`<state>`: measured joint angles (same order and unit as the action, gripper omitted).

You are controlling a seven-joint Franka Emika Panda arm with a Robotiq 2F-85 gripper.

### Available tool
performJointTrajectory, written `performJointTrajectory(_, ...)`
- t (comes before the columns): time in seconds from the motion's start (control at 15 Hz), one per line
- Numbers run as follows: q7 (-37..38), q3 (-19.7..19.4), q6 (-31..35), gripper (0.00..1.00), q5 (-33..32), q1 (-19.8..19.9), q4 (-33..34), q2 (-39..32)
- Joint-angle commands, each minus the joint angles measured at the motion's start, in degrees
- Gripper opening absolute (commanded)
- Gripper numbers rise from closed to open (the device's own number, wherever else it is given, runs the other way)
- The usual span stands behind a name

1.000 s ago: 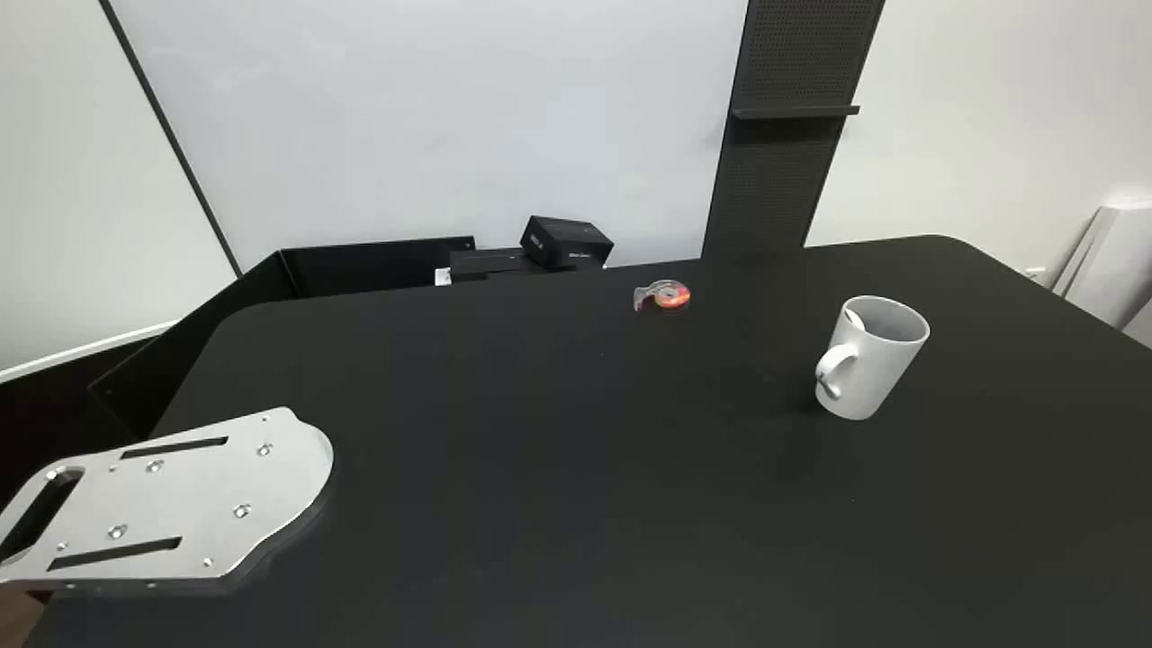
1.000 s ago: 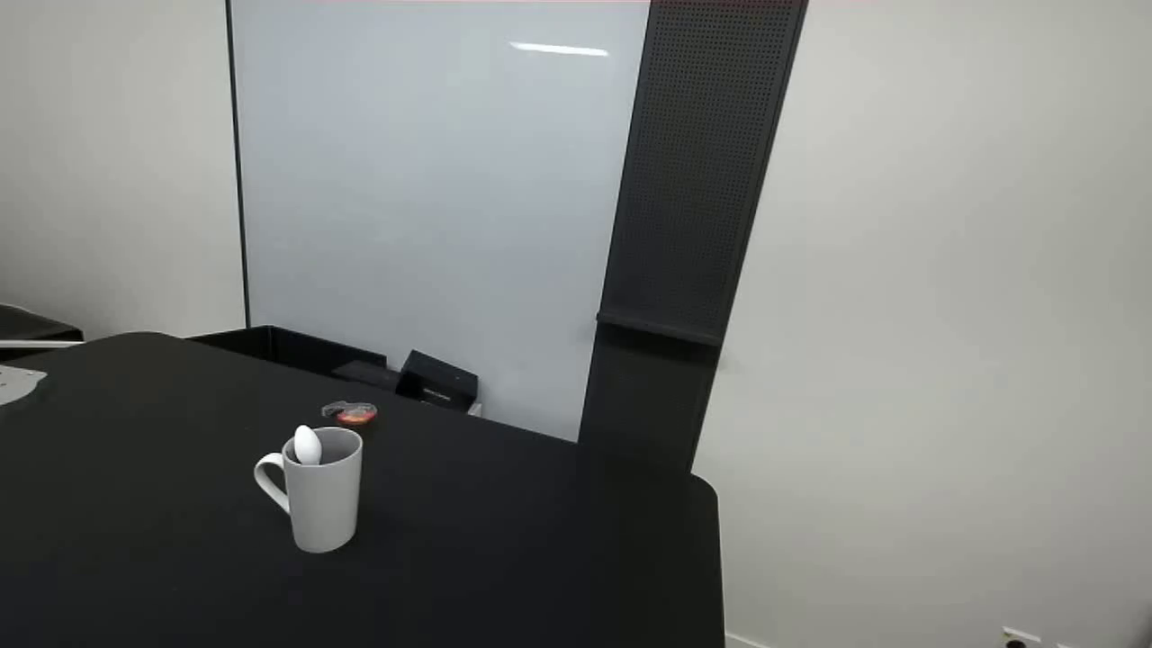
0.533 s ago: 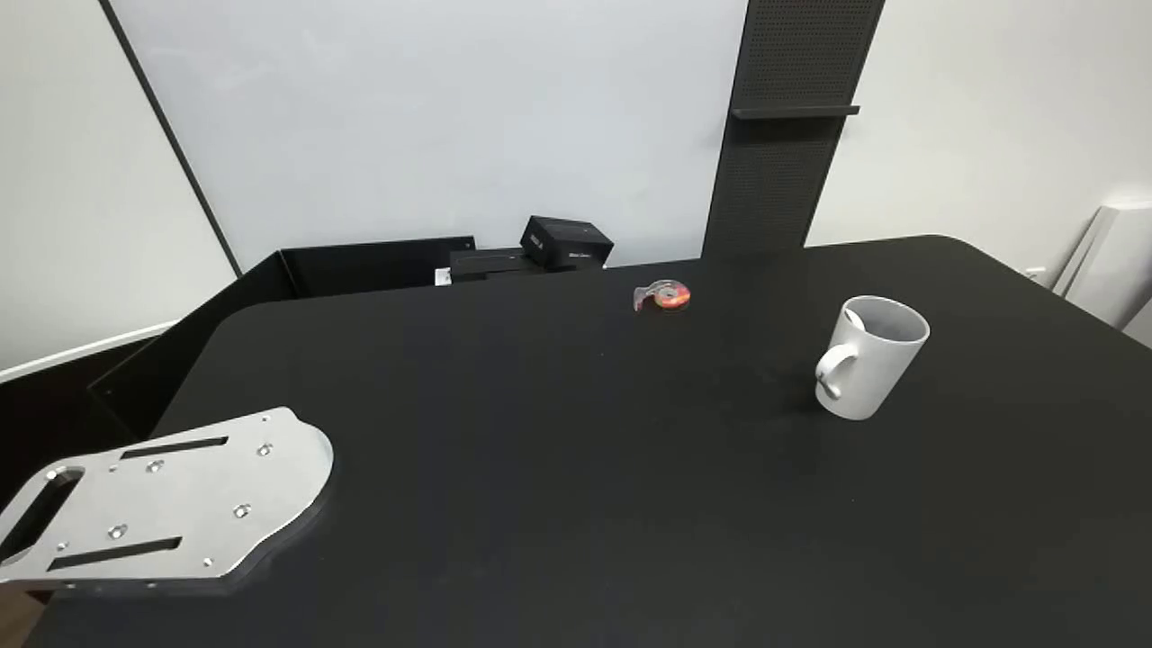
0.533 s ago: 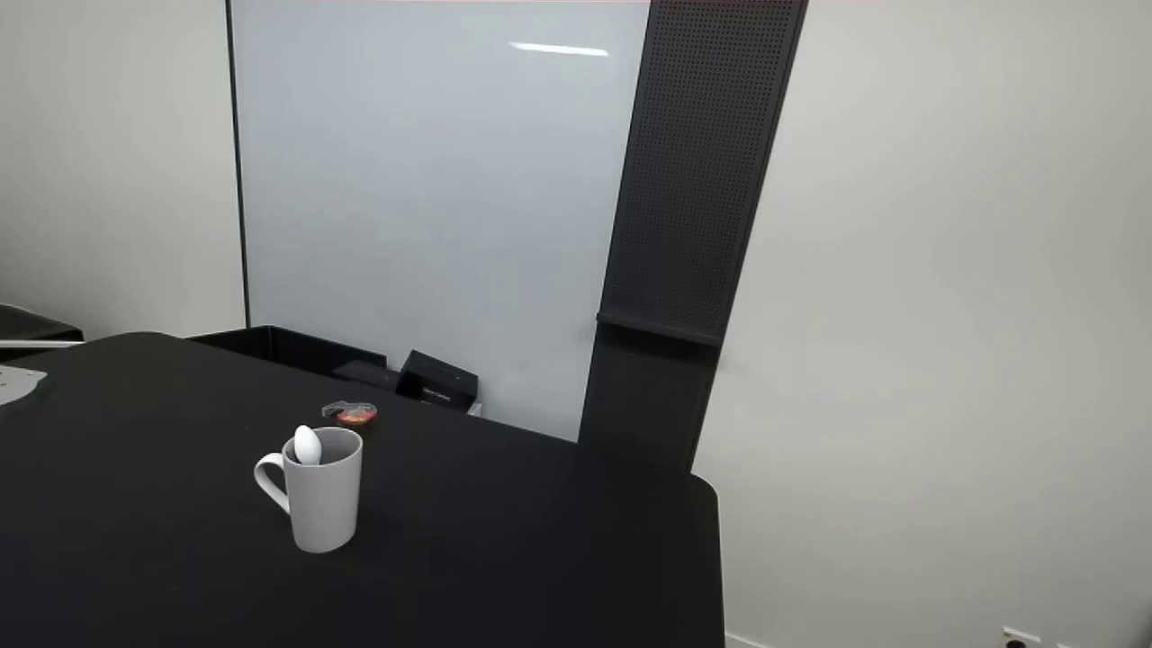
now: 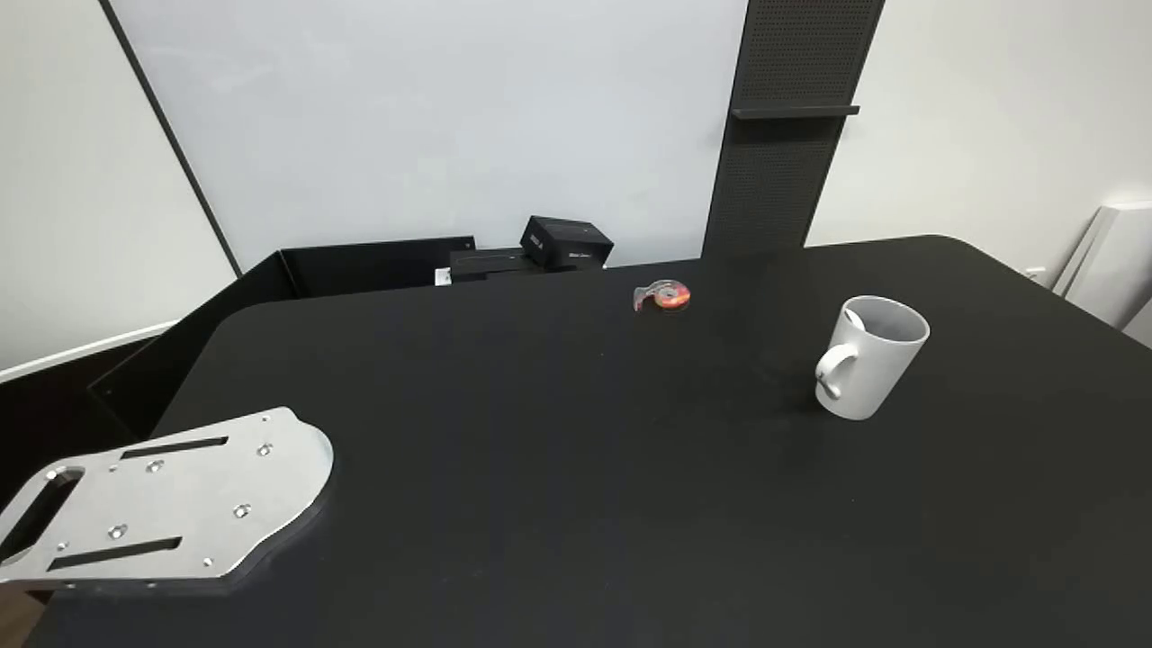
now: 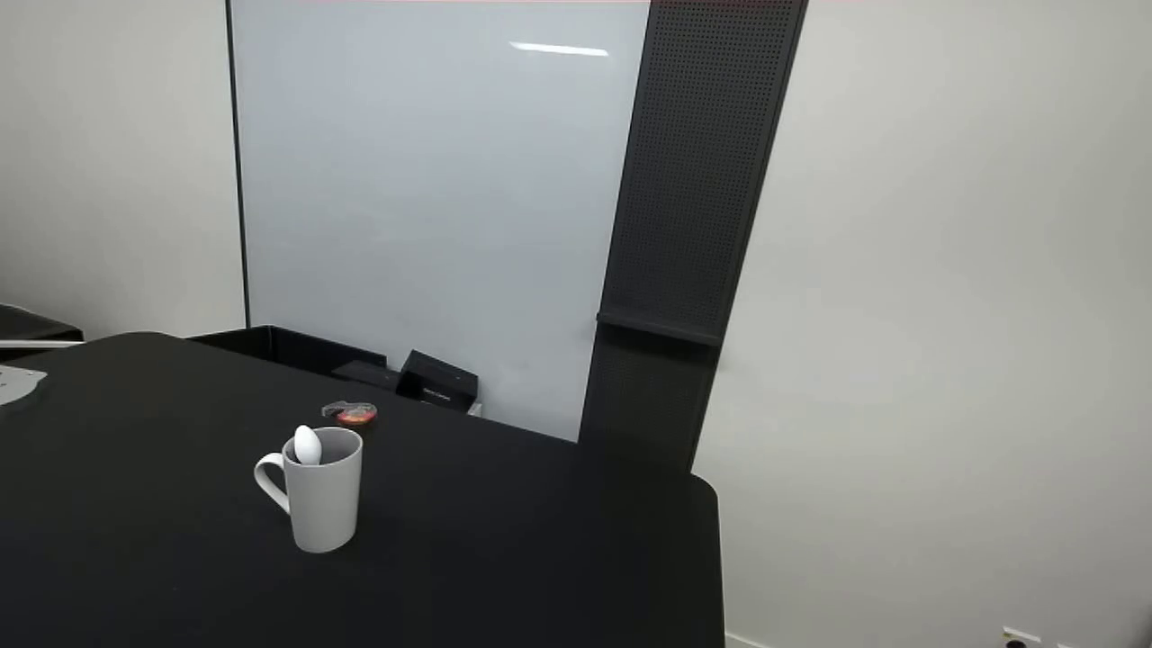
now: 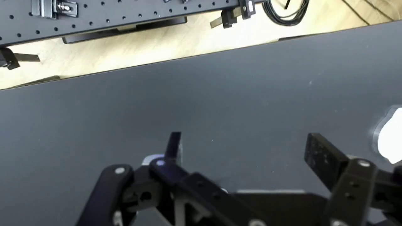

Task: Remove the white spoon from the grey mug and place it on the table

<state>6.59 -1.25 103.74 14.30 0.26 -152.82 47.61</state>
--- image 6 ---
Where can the white plastic spoon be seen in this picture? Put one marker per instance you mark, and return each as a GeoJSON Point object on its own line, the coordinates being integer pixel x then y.
{"type": "Point", "coordinates": [308, 445]}

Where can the grey ceramic mug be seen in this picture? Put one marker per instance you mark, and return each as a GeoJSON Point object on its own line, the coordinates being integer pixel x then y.
{"type": "Point", "coordinates": [325, 505]}

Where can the small black box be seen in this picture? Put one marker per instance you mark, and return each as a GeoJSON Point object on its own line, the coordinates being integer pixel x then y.
{"type": "Point", "coordinates": [436, 379]}

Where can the black vertical panel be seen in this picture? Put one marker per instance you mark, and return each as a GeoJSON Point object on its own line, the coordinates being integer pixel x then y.
{"type": "Point", "coordinates": [691, 216]}

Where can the large whiteboard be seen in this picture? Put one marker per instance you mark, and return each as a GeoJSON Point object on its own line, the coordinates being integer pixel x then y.
{"type": "Point", "coordinates": [433, 203]}

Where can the black side table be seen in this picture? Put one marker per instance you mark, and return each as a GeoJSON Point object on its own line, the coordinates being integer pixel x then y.
{"type": "Point", "coordinates": [29, 326]}

